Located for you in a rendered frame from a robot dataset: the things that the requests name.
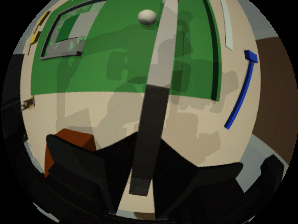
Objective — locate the red putter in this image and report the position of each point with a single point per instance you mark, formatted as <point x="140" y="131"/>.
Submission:
<point x="156" y="101"/>

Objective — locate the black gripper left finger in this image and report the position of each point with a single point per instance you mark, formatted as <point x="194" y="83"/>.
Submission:
<point x="108" y="167"/>

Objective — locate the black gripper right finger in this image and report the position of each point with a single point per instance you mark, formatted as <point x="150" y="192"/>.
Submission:
<point x="175" y="177"/>

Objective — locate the green mat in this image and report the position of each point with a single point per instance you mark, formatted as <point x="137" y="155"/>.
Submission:
<point x="118" y="49"/>

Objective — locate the white golf ball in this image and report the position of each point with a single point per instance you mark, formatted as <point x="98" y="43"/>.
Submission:
<point x="147" y="17"/>

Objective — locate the yellow flat block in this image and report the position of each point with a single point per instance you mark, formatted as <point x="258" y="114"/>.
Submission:
<point x="35" y="37"/>
<point x="44" y="17"/>

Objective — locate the blue square bar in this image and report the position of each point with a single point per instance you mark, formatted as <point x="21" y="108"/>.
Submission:
<point x="252" y="59"/>

